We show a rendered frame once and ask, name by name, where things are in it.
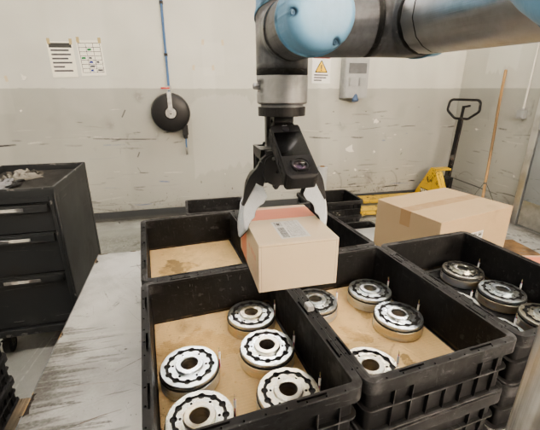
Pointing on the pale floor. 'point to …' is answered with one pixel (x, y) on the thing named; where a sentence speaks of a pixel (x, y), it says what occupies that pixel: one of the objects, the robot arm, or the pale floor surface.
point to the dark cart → (37, 248)
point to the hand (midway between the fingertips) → (284, 235)
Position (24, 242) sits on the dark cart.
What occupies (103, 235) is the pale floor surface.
